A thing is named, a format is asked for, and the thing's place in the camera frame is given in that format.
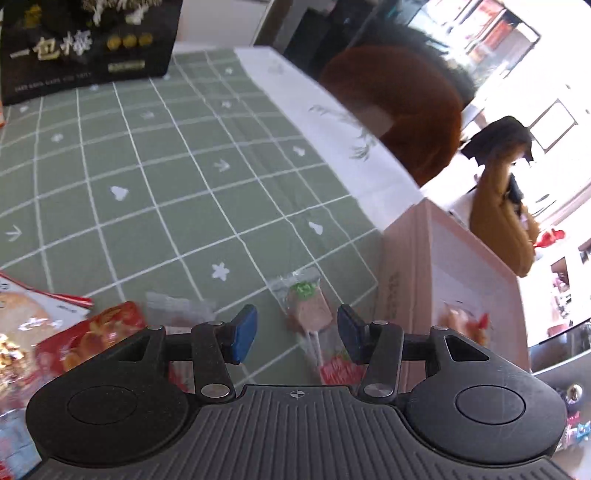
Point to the pink snack with green label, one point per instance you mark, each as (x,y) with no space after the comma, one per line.
(307,309)

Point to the tan plush toy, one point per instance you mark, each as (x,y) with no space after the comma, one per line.
(494,221)

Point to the small colourful toy figure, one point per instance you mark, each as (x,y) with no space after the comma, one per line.
(575,415)

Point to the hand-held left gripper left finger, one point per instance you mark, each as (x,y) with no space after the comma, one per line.
(244,334)

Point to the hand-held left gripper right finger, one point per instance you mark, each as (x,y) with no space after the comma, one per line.
(348,334)

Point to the small red ornament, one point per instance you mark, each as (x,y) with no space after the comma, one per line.
(549,237)

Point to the blue white snack bag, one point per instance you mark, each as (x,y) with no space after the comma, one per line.
(16,438)

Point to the red strawberry print packet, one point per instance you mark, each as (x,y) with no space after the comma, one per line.
(337,369)

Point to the white packet with red edge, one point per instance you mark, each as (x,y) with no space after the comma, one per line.
(27,309)

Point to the brown plush cushion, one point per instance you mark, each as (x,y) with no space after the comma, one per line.
(406,101)

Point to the black printed bag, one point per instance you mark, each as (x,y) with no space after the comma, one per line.
(69,55)

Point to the pink cardboard box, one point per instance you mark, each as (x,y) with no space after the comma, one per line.
(461,277)

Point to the green checked tablecloth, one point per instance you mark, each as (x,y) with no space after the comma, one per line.
(184,184)

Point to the red foil snack pouch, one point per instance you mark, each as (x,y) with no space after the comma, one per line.
(92,337)

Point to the clear plastic snack wrapper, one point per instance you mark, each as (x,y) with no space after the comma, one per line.
(175,304)

